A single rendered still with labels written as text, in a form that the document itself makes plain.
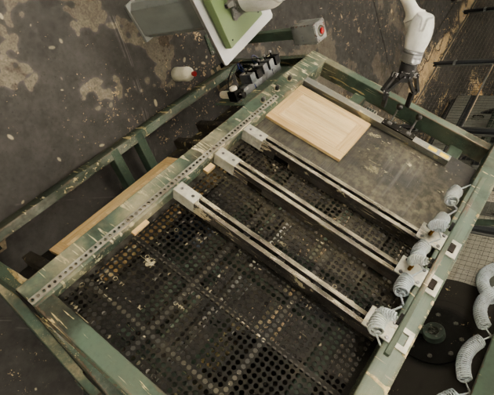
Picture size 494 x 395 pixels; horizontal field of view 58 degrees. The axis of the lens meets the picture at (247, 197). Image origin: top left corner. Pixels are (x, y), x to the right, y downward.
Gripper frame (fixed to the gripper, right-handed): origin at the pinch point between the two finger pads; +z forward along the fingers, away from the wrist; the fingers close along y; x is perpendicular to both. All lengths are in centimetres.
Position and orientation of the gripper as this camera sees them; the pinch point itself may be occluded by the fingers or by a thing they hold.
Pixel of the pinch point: (395, 104)
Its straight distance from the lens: 229.1
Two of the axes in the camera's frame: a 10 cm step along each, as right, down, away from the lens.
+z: -1.3, 8.3, 5.5
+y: 9.5, -0.5, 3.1
